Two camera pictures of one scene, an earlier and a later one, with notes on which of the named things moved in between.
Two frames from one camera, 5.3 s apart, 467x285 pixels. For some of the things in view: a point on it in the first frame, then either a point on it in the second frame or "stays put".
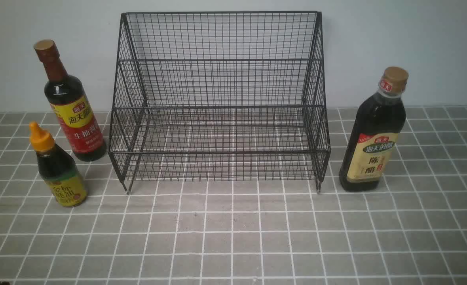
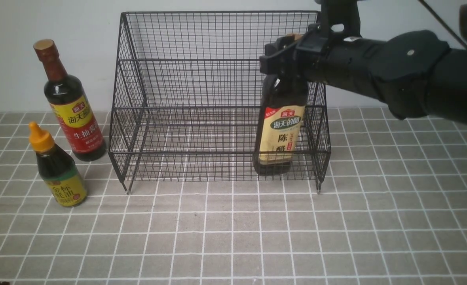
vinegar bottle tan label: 380,118 → 280,133
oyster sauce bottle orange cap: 59,171 stays put
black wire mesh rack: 220,97 stays put
